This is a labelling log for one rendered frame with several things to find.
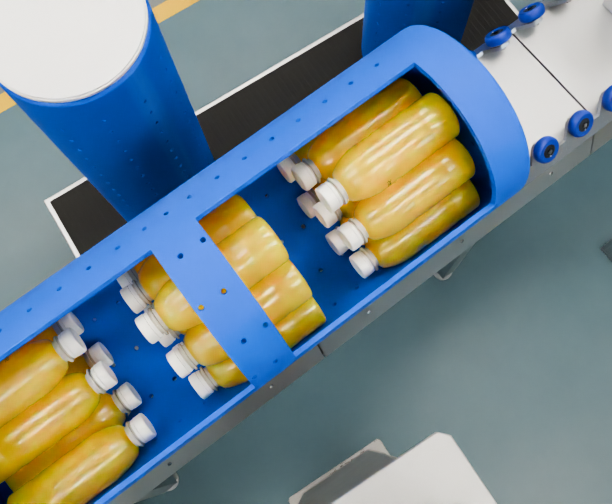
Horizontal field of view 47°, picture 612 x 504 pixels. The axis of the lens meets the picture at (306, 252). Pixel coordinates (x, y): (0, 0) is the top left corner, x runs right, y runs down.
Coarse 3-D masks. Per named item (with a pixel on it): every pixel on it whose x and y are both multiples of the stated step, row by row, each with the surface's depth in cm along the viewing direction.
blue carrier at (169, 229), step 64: (384, 64) 90; (448, 64) 88; (320, 128) 87; (512, 128) 88; (192, 192) 88; (256, 192) 107; (512, 192) 96; (128, 256) 84; (192, 256) 82; (320, 256) 110; (0, 320) 85; (128, 320) 106; (256, 320) 83; (256, 384) 89
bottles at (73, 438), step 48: (336, 240) 105; (384, 240) 98; (432, 240) 101; (48, 336) 95; (288, 336) 96; (96, 384) 94; (192, 384) 95; (0, 432) 91; (48, 432) 92; (96, 432) 95; (144, 432) 94; (0, 480) 92; (48, 480) 91; (96, 480) 92
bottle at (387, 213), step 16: (448, 144) 95; (432, 160) 94; (448, 160) 94; (464, 160) 94; (416, 176) 94; (432, 176) 94; (448, 176) 94; (464, 176) 95; (384, 192) 93; (400, 192) 93; (416, 192) 93; (432, 192) 94; (448, 192) 96; (368, 208) 93; (384, 208) 93; (400, 208) 93; (416, 208) 94; (352, 224) 94; (368, 224) 93; (384, 224) 93; (400, 224) 94
